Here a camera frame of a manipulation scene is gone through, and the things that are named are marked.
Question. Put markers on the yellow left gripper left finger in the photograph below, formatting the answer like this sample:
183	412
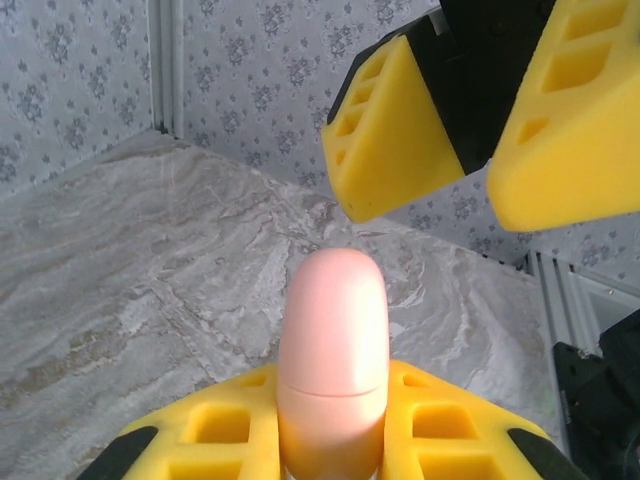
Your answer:
210	430

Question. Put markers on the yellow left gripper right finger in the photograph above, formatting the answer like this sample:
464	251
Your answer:
450	425

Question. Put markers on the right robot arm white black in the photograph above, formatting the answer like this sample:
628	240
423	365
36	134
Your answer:
605	400

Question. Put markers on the aluminium table edge rail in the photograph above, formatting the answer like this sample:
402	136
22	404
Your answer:
555	295

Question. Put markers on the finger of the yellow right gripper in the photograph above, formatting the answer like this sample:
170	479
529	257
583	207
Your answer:
400	150
575	165

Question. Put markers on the aluminium frame post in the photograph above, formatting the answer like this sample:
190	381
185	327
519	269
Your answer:
167	65

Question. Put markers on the pink earbud charging case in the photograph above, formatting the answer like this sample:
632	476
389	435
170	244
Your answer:
332	325

